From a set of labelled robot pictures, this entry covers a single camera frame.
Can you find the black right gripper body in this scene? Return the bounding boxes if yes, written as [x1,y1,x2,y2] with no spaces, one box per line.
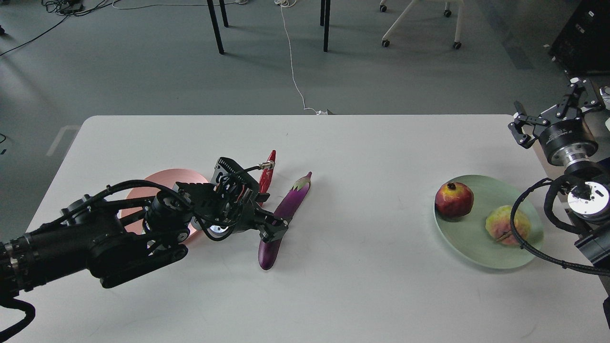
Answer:
[539,119,599,167]

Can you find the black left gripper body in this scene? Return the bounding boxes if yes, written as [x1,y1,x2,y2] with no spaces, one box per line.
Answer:
[224,195,267,236]

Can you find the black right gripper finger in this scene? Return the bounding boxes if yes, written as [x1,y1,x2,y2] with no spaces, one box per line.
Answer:
[508,100,551,150]
[553,78,603,120]

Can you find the purple eggplant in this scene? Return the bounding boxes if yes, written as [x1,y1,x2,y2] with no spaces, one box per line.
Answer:
[258,171,312,271]

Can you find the red chili pepper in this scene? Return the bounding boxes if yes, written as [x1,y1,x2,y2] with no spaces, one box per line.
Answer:
[259,150,276,194]

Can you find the red pomegranate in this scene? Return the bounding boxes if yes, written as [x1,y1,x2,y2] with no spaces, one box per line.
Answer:
[434,182,475,219]

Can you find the yellow pink peach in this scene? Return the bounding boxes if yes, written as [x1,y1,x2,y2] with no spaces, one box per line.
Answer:
[485,205,532,246]

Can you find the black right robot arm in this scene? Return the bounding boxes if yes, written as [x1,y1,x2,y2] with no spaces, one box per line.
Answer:
[508,77,610,278]

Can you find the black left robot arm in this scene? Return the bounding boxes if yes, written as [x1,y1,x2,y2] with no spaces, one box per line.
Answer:
[1,158,311,342]

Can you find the black equipment case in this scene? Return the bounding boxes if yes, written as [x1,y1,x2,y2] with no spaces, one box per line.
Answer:
[549,0,610,76]

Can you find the pink plate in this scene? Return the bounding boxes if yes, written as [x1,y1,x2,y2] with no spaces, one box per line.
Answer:
[119,169,210,246]

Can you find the white office chair base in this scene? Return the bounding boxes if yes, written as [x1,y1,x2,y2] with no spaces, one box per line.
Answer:
[381,0,466,51]

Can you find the light green plate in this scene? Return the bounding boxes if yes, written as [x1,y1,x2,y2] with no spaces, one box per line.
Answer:
[435,174,535,271]

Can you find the black table legs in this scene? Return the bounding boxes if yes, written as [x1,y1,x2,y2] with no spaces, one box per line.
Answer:
[204,0,331,55]

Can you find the white floor cable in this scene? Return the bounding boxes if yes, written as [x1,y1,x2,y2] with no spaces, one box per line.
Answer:
[274,0,329,116]

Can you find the black floor cables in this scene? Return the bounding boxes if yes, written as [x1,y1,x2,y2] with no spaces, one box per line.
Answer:
[0,0,115,57]

